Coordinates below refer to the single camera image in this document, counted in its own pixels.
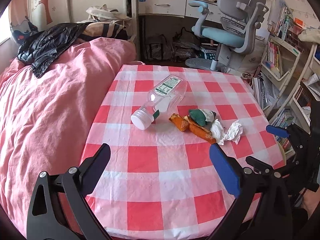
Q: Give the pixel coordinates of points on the pink duvet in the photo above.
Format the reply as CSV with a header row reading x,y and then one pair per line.
x,y
50,105

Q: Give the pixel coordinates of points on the cartoon printed cloth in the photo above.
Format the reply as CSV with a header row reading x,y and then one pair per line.
x,y
18,33

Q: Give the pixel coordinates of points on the clear plastic bottle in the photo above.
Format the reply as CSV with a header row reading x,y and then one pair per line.
x,y
162,97

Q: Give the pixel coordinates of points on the cream canvas tote bag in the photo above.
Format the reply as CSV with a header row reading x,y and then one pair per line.
x,y
105,12

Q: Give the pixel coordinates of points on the red white checkered tablecloth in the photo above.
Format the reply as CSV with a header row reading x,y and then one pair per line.
x,y
150,155

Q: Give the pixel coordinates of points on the blue patterned bag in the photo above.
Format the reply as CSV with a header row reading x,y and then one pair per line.
x,y
207,53

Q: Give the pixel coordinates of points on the grey blue desk chair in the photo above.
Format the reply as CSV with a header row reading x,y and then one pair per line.
x,y
225,35

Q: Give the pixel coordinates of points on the person's right forearm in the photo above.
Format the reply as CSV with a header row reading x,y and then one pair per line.
x,y
311,206

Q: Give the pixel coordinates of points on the black down jacket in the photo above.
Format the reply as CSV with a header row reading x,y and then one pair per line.
x,y
50,42

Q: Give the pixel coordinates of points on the clear plastic storage bag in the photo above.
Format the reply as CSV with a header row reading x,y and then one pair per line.
x,y
157,48
186,47

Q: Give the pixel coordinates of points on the beige navy striped pillow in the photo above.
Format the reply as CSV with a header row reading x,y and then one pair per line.
x,y
105,30

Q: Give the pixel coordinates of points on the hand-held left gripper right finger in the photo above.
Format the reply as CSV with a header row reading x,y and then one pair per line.
x,y
223,170

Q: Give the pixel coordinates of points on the green wrapper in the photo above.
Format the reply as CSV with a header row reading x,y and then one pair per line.
x,y
197,116

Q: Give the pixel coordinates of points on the white tissue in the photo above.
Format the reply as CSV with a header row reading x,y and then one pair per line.
x,y
217,131
235,130

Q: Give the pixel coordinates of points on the cream cloth bundle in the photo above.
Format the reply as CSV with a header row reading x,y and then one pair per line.
x,y
310,36

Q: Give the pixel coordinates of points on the window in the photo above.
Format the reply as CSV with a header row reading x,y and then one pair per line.
x,y
5,30

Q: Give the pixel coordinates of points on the bookshelf with books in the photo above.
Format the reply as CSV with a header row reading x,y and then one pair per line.
x,y
273,55

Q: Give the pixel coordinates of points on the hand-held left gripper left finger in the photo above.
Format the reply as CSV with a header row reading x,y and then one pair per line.
x,y
96,165

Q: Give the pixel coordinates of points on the pale yellow round object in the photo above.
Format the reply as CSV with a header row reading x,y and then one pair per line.
x,y
282,152

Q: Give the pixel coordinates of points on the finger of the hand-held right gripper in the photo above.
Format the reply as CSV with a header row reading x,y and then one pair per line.
x,y
257,163
275,130

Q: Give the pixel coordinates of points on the white desk with drawers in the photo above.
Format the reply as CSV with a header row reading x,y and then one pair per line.
x,y
162,5

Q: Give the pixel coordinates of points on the beige cloth bag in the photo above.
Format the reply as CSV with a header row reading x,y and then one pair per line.
x,y
250,60

